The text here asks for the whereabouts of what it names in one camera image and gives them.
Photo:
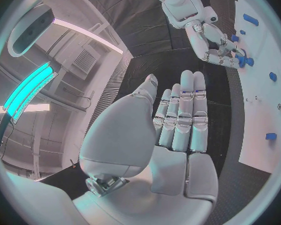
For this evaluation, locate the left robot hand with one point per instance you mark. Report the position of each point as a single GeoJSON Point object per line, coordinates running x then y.
{"type": "Point", "coordinates": [121, 131]}

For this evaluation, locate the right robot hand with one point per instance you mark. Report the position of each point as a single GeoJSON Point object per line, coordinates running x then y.
{"type": "Point", "coordinates": [212, 32]}

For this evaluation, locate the blue gear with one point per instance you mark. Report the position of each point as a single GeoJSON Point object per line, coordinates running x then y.
{"type": "Point", "coordinates": [244, 61]}

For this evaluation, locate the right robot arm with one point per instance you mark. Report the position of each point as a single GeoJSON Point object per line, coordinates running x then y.
{"type": "Point", "coordinates": [178, 1]}

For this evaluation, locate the white task board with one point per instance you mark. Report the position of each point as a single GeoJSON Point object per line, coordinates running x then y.
{"type": "Point", "coordinates": [260, 101]}

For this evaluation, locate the small blue peg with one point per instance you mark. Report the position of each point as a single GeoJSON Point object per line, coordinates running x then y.
{"type": "Point", "coordinates": [242, 31]}

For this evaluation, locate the long blue block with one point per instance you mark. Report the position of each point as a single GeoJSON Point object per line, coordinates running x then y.
{"type": "Point", "coordinates": [250, 19]}

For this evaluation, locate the glowing light bar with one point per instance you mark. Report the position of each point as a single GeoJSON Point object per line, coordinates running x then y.
{"type": "Point", "coordinates": [28, 91]}

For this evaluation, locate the white oval robot head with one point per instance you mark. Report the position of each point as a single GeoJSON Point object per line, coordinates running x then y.
{"type": "Point", "coordinates": [30, 31]}

